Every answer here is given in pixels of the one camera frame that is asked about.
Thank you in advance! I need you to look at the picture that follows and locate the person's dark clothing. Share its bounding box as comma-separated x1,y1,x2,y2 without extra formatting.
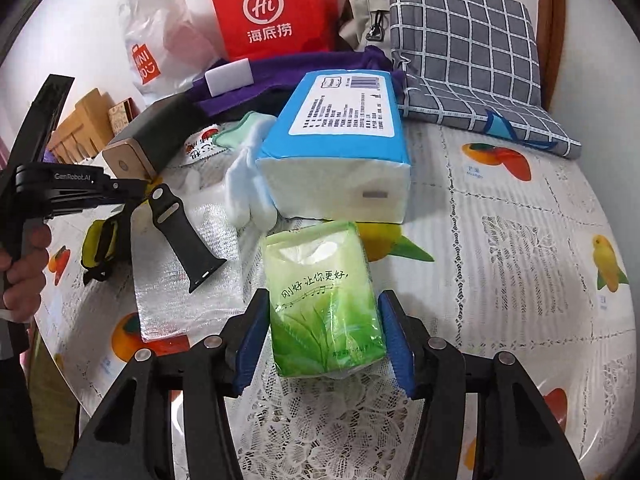
0,320,48,480

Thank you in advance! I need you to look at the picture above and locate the fruit printed table cover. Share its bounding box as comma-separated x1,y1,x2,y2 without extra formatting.
35,110,640,480

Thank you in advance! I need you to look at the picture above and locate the yellow black pouch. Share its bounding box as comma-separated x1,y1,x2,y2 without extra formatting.
80,217,133,283

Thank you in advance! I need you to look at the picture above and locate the silver foil bag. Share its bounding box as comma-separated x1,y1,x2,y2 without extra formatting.
131,195,251,343

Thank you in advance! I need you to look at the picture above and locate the light green cloth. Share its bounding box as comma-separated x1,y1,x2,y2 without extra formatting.
215,112,278,151

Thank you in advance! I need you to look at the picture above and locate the blue tissue pack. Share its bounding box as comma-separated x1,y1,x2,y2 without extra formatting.
254,71,412,224

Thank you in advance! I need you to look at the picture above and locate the white plastic bag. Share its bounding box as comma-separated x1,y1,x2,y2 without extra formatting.
117,0,231,106

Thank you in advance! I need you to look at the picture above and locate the white red snack packet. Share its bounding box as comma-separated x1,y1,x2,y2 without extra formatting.
182,127,221,166

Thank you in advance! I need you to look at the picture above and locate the wooden door frame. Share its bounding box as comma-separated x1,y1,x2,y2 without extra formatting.
535,0,568,111

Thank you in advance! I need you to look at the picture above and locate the small brown box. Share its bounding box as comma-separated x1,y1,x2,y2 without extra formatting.
108,100,136,136

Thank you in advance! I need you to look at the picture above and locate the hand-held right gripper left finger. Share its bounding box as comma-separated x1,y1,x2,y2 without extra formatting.
62,287,273,480

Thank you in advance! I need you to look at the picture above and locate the person's left hand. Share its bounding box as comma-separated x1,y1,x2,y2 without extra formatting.
0,225,52,323

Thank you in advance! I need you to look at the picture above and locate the white foam block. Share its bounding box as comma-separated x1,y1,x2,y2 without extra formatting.
205,58,253,97

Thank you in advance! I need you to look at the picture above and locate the grey checked cushion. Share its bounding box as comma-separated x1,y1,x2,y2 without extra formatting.
389,0,583,160

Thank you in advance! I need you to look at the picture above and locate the beige bag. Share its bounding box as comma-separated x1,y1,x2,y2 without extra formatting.
339,0,392,53

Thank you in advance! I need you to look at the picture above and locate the purple towel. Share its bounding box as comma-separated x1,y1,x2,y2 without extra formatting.
187,45,408,121

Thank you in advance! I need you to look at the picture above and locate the black watch strap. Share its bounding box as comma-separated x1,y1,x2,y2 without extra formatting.
148,183,228,295

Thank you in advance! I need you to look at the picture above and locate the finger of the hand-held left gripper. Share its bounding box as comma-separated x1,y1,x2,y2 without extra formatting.
102,178,152,201
50,195,133,233

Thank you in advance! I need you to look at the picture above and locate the green tissue pack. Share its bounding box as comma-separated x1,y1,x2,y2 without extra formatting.
261,220,390,380

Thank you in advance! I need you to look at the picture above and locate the white glove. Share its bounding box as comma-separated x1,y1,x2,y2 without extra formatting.
224,140,278,231

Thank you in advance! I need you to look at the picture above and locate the dark green box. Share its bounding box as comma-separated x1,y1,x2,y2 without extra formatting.
102,92,206,183

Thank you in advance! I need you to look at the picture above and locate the red paper bag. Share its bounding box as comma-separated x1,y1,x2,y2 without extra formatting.
206,0,338,62

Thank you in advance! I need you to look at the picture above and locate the wooden headboard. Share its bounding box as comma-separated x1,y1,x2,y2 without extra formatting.
47,87,118,163

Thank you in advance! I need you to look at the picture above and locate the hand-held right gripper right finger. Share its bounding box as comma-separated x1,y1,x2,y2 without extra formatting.
377,290,586,480

